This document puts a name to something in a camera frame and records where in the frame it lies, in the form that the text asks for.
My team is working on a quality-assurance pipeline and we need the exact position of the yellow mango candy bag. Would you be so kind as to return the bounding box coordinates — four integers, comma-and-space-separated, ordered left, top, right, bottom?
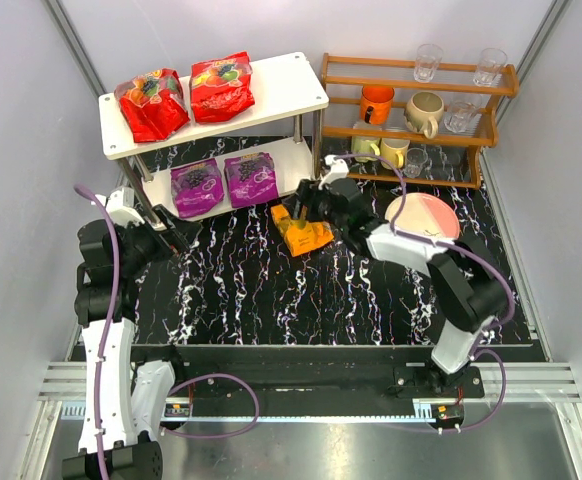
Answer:
270, 204, 334, 257

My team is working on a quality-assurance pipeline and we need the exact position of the purple candy bag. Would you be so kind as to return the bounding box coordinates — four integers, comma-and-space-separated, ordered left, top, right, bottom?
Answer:
224, 152, 279, 209
170, 158, 224, 219

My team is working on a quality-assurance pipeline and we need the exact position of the large red candy bag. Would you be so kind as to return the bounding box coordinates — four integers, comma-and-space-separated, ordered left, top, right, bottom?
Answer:
114, 68, 190, 144

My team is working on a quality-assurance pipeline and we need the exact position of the small red candy bag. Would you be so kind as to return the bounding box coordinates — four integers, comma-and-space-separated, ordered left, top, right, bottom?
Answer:
189, 51, 255, 124

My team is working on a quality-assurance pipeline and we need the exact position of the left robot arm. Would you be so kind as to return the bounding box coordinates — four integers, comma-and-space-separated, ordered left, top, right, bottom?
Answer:
61, 205, 201, 479

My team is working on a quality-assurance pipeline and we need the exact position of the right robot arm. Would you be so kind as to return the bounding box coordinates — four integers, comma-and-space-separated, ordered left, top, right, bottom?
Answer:
286, 178, 515, 375

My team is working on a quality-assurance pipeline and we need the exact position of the clear glass bottom shelf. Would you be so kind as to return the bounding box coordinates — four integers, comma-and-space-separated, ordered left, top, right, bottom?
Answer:
403, 148, 428, 178

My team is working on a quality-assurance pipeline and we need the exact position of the clear glass shelf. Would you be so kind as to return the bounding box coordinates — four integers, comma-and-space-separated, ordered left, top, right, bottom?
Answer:
403, 148, 428, 178
444, 98, 480, 133

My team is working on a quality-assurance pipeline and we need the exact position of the white two-tier shelf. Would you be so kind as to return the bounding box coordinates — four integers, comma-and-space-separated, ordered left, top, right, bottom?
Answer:
97, 51, 330, 223

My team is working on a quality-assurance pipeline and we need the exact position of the clear glass middle shelf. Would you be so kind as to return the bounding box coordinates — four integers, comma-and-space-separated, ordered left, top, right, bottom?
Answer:
444, 98, 480, 133

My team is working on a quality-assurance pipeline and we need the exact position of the green mug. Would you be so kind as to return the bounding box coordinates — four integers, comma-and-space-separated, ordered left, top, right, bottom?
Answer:
351, 136, 380, 163

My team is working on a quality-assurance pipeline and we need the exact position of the yellow mug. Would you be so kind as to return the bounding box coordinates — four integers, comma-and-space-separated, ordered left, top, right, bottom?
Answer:
380, 138, 410, 169

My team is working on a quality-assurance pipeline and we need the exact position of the wooden cup rack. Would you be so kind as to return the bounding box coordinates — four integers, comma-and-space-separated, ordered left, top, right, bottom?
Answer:
320, 53, 520, 189

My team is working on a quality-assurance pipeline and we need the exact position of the pink beige plate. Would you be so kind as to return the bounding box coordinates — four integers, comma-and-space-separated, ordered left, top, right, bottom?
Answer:
396, 192, 461, 240

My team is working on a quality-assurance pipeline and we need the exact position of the orange mug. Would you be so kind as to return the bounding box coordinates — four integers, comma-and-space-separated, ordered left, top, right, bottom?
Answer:
360, 85, 395, 125

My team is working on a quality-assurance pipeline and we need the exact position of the beige ceramic mug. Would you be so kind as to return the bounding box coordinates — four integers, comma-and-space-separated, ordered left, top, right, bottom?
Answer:
404, 91, 444, 139

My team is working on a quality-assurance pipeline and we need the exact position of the clear glass top left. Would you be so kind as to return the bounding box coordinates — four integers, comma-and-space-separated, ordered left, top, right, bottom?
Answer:
413, 43, 444, 83

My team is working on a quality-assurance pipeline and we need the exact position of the clear glass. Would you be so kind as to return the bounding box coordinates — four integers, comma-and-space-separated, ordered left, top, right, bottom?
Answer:
473, 48, 508, 87
413, 43, 444, 83

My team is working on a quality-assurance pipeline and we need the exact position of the clear glass top right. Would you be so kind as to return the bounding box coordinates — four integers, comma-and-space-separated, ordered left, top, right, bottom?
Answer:
473, 48, 508, 87

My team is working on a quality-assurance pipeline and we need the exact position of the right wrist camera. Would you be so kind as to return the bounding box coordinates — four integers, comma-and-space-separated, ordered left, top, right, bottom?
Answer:
318, 155, 349, 190

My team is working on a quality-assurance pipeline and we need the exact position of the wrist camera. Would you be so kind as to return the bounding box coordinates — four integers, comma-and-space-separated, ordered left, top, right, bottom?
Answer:
91, 186, 145, 227
318, 155, 349, 190

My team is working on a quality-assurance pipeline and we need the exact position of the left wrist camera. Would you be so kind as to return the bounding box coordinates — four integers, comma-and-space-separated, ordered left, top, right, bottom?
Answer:
91, 186, 145, 227

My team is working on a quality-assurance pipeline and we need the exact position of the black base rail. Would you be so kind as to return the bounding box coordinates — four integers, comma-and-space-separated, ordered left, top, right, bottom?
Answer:
130, 344, 486, 406

